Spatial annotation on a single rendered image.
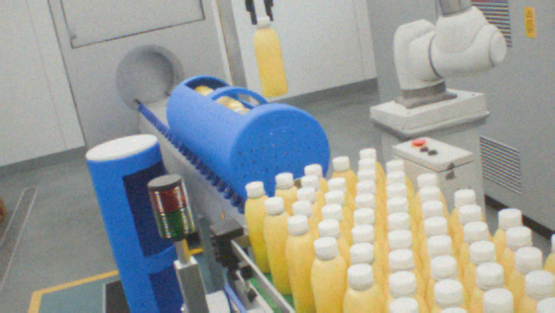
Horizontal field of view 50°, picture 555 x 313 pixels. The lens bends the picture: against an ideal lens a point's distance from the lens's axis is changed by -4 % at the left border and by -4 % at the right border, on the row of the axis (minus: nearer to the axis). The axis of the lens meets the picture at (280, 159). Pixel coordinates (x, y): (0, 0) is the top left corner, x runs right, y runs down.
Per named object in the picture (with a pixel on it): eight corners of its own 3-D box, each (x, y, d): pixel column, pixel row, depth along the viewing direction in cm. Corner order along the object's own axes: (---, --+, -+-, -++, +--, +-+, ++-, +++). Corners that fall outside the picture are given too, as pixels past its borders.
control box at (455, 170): (428, 172, 160) (424, 135, 157) (476, 192, 142) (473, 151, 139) (395, 183, 157) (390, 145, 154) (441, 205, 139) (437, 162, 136)
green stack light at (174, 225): (190, 221, 113) (184, 196, 112) (198, 232, 108) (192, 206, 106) (157, 231, 112) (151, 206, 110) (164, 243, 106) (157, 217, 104)
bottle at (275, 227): (301, 276, 140) (286, 197, 134) (310, 290, 133) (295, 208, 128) (271, 285, 139) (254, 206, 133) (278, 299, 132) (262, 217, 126)
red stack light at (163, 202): (184, 196, 112) (179, 175, 111) (192, 206, 106) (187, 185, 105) (150, 206, 110) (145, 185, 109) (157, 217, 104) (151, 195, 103)
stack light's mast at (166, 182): (197, 251, 115) (177, 170, 110) (205, 262, 109) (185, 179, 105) (165, 260, 113) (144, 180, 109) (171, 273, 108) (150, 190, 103)
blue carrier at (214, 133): (242, 138, 250) (230, 68, 242) (337, 197, 170) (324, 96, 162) (173, 154, 241) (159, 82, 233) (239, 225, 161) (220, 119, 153)
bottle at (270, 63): (266, 99, 166) (252, 27, 160) (260, 94, 173) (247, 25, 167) (291, 93, 167) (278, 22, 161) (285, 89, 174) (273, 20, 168)
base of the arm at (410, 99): (437, 90, 226) (435, 75, 224) (459, 97, 204) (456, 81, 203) (390, 101, 225) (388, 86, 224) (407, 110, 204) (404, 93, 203)
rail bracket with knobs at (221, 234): (249, 252, 158) (241, 215, 155) (258, 262, 151) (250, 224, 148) (212, 263, 155) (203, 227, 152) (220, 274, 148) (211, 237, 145)
